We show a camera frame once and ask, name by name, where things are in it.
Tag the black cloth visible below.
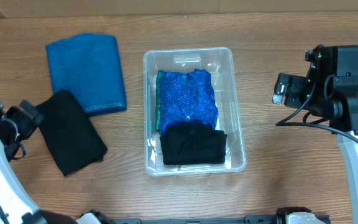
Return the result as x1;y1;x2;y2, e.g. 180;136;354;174
160;120;227;166
36;90;108;176

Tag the teal blue towel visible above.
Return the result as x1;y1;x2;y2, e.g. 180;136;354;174
45;34;127;116

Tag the sparkly blue fabric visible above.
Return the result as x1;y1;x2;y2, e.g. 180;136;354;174
155;69;219;134

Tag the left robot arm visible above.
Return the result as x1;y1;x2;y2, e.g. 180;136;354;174
0;100;76;224

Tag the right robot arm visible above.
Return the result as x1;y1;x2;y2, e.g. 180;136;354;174
272;45;358;223

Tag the clear plastic container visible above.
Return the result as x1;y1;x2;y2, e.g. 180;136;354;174
143;47;247;177

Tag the right black cable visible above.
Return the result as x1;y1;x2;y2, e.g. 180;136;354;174
275;74;358;166

